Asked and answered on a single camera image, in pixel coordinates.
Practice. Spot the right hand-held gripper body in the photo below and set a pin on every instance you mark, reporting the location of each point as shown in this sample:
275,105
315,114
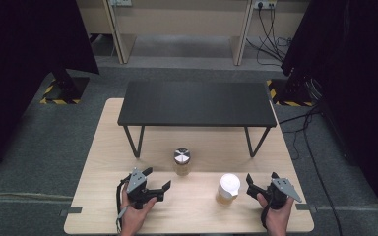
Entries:
280,193

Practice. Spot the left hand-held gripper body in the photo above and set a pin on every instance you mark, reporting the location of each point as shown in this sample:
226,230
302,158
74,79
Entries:
137,188

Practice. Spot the glass jar with white lid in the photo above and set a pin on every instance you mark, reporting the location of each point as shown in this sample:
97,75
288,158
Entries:
228,189

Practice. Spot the glass jar with silver lid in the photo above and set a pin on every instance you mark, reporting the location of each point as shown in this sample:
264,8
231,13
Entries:
181,161

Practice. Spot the black raised shelf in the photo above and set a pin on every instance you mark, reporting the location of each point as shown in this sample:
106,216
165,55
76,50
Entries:
197,103

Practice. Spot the person's right hand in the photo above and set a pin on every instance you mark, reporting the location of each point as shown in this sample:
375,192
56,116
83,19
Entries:
278,219

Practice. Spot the person's left hand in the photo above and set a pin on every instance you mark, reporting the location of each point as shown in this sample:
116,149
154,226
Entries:
134,218

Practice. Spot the grey tape strip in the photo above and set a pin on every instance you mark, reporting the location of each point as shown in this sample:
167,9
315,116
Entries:
71,210
303,206

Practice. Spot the black stand base striped tape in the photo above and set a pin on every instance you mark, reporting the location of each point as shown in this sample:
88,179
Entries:
288,93
64,90

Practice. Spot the black curtain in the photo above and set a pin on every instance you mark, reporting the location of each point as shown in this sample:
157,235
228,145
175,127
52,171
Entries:
351,82
23,65

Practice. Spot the beige desk leg panel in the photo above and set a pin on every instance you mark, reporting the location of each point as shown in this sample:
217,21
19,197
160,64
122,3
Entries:
241,39
121,39

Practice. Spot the white wall socket with plugs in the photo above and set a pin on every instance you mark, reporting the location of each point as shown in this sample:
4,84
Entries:
265,4

